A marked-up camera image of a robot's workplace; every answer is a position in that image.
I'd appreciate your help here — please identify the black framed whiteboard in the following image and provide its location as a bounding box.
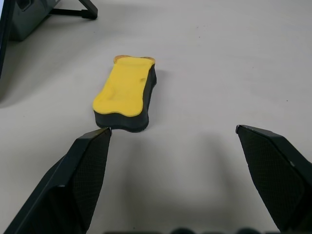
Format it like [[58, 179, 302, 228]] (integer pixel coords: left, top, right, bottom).
[[0, 0, 18, 80]]

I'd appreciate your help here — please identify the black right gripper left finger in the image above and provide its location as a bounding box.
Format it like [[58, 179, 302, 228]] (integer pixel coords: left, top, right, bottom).
[[0, 127, 112, 234]]

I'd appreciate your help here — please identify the dark grey box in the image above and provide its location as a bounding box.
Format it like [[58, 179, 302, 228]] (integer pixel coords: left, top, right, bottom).
[[9, 0, 60, 41]]

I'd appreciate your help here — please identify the black whiteboard stand leg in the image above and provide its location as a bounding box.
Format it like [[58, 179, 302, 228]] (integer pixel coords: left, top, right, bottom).
[[48, 0, 98, 20]]

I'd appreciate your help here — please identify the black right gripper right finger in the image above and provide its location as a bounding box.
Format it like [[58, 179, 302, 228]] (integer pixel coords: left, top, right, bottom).
[[235, 124, 312, 233]]

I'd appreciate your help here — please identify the yellow and black sponge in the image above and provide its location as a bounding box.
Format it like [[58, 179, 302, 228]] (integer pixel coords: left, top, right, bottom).
[[92, 55, 157, 133]]

